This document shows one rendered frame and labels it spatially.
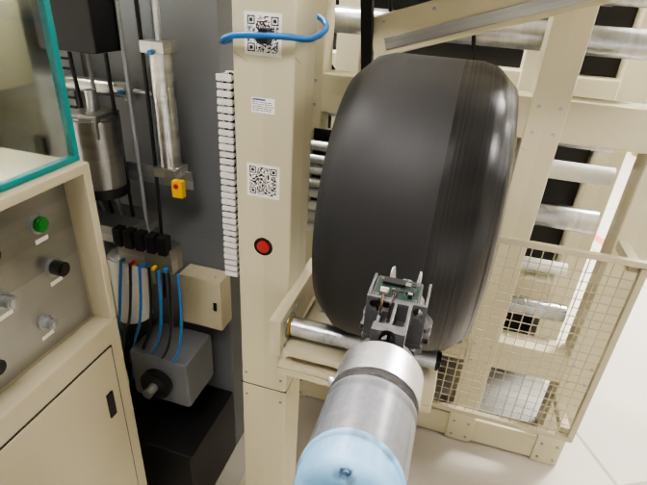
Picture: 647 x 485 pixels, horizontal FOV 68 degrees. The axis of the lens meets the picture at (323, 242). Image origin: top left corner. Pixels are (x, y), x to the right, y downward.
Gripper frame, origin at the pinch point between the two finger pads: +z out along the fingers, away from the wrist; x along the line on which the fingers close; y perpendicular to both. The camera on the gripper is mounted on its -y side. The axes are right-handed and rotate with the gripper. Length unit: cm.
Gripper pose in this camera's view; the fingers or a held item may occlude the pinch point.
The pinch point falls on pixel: (405, 290)
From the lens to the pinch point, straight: 71.2
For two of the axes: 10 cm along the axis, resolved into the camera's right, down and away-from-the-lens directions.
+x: -9.6, -1.9, 2.3
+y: 0.6, -8.8, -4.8
